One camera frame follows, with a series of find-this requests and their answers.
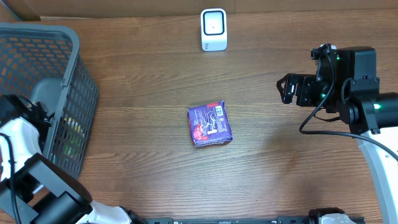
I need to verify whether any grey plastic mesh basket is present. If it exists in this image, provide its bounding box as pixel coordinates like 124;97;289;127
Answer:
1;22;99;178

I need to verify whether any purple square packet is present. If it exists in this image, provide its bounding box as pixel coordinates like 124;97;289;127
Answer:
187;100;233;147

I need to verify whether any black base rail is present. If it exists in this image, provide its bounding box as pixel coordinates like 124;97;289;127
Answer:
144;207;366;224

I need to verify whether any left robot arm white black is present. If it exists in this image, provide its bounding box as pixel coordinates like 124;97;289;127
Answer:
1;95;145;224

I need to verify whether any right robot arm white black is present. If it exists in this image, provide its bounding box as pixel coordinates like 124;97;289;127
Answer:
276;44;397;223

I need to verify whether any white barcode scanner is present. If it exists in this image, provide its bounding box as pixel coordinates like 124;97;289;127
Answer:
200;8;228;52

